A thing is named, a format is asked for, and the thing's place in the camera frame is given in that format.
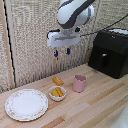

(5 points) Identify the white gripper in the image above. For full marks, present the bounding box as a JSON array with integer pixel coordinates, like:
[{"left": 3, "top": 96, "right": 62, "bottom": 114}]
[{"left": 46, "top": 28, "right": 82, "bottom": 59}]

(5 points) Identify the yellow striped food piece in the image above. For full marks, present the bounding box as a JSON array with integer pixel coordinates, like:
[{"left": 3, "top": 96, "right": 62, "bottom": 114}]
[{"left": 51, "top": 76, "right": 65, "bottom": 86}]

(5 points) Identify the black air fryer drawer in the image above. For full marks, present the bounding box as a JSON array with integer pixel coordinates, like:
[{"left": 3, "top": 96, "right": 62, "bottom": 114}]
[{"left": 88, "top": 45, "right": 118, "bottom": 80}]

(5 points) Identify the black air fryer body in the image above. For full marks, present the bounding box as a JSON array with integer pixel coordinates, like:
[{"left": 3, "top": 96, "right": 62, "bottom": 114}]
[{"left": 87, "top": 28, "right": 128, "bottom": 80}]

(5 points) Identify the woven wicker folding screen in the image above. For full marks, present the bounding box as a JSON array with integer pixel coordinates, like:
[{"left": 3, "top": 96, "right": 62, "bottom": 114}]
[{"left": 0, "top": 0, "right": 128, "bottom": 94}]

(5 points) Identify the pink plastic cup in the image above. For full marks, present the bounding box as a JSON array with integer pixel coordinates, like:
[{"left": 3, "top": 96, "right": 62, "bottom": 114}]
[{"left": 72, "top": 74, "right": 88, "bottom": 94}]

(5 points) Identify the yellow food in bowl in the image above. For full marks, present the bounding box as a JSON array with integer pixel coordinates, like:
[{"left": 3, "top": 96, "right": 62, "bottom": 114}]
[{"left": 50, "top": 87, "right": 66, "bottom": 98}]

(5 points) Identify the small white bowl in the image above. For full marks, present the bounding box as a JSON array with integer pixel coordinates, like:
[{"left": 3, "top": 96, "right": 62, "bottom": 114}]
[{"left": 48, "top": 85, "right": 68, "bottom": 102}]

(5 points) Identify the white floral rim plate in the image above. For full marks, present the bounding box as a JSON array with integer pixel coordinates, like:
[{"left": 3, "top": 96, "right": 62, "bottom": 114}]
[{"left": 4, "top": 88, "right": 50, "bottom": 122}]

